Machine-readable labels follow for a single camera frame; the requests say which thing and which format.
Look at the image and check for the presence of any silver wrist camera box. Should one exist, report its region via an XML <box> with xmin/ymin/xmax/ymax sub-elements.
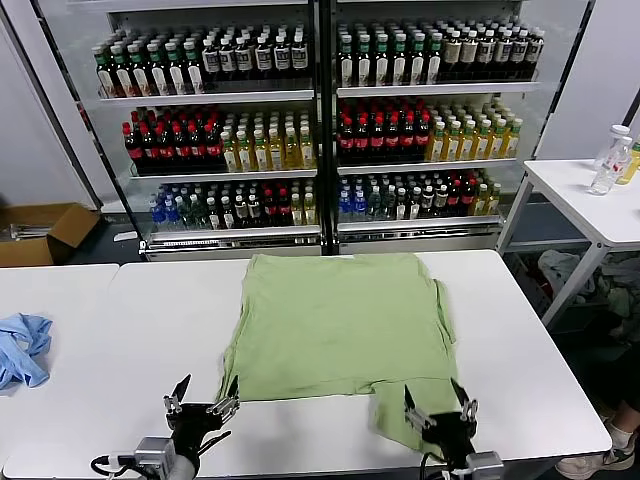
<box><xmin>133</xmin><ymin>437</ymin><xmax>176</xmax><ymax>469</ymax></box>
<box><xmin>464</xmin><ymin>451</ymin><xmax>504</xmax><ymax>477</ymax></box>

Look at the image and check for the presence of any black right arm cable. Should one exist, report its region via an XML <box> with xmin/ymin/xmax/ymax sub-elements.
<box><xmin>418</xmin><ymin>452</ymin><xmax>444</xmax><ymax>480</ymax></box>

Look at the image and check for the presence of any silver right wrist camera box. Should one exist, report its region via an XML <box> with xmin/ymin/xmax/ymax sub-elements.
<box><xmin>464</xmin><ymin>451</ymin><xmax>504</xmax><ymax>477</ymax></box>

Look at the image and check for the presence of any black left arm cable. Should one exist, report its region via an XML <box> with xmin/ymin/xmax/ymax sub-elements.
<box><xmin>89</xmin><ymin>452</ymin><xmax>137</xmax><ymax>476</ymax></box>

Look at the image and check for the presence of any beverage cooler with blue bottles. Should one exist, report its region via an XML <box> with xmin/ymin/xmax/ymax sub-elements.
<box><xmin>34</xmin><ymin>0</ymin><xmax>324</xmax><ymax>262</ymax></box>

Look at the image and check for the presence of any pile of grey-green clothes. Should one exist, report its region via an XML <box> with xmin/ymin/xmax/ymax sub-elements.
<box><xmin>537</xmin><ymin>248</ymin><xmax>640</xmax><ymax>321</ymax></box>

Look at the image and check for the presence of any white sneaker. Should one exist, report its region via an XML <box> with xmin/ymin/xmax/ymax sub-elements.
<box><xmin>555</xmin><ymin>447</ymin><xmax>624</xmax><ymax>480</ymax></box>

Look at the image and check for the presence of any beverage cooler with beige-label bottles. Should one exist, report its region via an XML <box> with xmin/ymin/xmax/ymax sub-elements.
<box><xmin>319</xmin><ymin>0</ymin><xmax>596</xmax><ymax>256</ymax></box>

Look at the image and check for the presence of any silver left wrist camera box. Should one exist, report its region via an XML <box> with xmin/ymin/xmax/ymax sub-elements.
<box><xmin>133</xmin><ymin>437</ymin><xmax>176</xmax><ymax>469</ymax></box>

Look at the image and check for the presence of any yellow drink bottle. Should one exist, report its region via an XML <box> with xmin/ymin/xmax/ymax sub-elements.
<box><xmin>615</xmin><ymin>134</ymin><xmax>640</xmax><ymax>186</ymax></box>

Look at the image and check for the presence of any clear bottle white cap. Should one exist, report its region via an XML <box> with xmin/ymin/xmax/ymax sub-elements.
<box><xmin>593</xmin><ymin>124</ymin><xmax>632</xmax><ymax>169</ymax></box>

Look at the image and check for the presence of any white side table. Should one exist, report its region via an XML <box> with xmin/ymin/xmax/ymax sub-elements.
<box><xmin>497</xmin><ymin>158</ymin><xmax>640</xmax><ymax>329</ymax></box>

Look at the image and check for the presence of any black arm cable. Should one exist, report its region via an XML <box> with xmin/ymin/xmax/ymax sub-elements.
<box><xmin>418</xmin><ymin>452</ymin><xmax>444</xmax><ymax>480</ymax></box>
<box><xmin>89</xmin><ymin>452</ymin><xmax>137</xmax><ymax>476</ymax></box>

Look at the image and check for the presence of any crumpled light blue cloth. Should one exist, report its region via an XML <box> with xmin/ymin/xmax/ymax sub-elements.
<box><xmin>0</xmin><ymin>312</ymin><xmax>54</xmax><ymax>390</ymax></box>

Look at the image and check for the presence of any clear bottle red label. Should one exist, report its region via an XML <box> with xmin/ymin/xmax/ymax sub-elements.
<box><xmin>588</xmin><ymin>135</ymin><xmax>632</xmax><ymax>196</ymax></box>

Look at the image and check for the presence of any light green polo shirt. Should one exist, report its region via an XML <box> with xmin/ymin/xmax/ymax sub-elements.
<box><xmin>215</xmin><ymin>253</ymin><xmax>460</xmax><ymax>459</ymax></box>

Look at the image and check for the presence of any open brown cardboard box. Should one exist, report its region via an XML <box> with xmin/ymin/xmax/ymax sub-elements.
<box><xmin>0</xmin><ymin>202</ymin><xmax>101</xmax><ymax>268</ymax></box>

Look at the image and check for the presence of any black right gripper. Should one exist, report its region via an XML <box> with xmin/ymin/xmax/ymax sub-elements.
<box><xmin>402</xmin><ymin>377</ymin><xmax>479</xmax><ymax>464</ymax></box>

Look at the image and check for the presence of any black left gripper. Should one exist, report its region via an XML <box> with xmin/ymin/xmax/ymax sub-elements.
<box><xmin>163</xmin><ymin>373</ymin><xmax>241</xmax><ymax>459</ymax></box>

